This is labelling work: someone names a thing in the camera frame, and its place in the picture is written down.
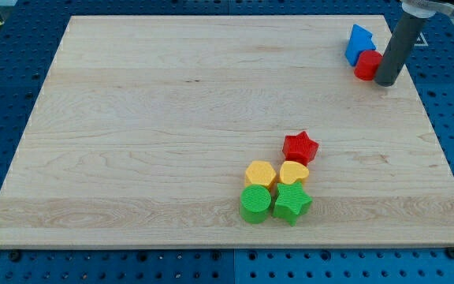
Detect yellow hexagon block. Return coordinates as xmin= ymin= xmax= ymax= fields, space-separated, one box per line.
xmin=244 ymin=160 xmax=277 ymax=191

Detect blue arrow block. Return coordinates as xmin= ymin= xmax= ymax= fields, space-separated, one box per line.
xmin=344 ymin=24 xmax=377 ymax=66

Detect white rod mount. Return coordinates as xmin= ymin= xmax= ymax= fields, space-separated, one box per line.
xmin=401 ymin=0 xmax=454 ymax=19

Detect green star block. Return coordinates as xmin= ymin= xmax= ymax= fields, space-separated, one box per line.
xmin=272 ymin=181 xmax=313 ymax=226

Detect red cylinder block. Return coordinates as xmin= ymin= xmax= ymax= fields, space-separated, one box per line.
xmin=354 ymin=50 xmax=383 ymax=80

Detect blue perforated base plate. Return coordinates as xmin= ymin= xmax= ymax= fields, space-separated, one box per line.
xmin=0 ymin=1 xmax=454 ymax=283

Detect green cylinder block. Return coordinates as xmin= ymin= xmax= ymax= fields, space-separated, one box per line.
xmin=240 ymin=185 xmax=272 ymax=224

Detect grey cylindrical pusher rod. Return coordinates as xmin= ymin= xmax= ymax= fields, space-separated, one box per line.
xmin=374 ymin=12 xmax=426 ymax=87

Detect yellow heart block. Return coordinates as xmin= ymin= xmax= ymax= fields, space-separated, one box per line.
xmin=279 ymin=161 xmax=310 ymax=185

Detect red star block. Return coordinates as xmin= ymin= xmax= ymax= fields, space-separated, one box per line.
xmin=282 ymin=131 xmax=319 ymax=166

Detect wooden board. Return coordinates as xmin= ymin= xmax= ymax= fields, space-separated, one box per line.
xmin=0 ymin=15 xmax=454 ymax=250

